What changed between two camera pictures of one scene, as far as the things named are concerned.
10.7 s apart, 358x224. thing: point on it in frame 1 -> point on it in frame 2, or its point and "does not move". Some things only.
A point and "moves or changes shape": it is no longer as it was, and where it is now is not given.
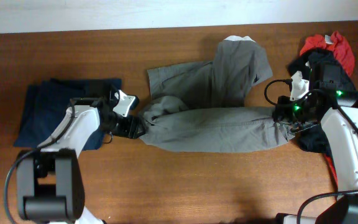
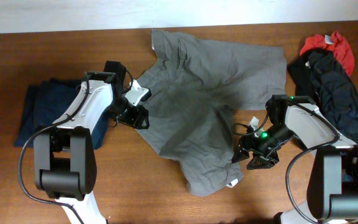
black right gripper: (280, 112) -> (246, 142)
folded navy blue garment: (45, 103) does not move
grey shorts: (206, 107) moves or changes shape
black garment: (325, 70) does not move
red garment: (339, 46) does not move
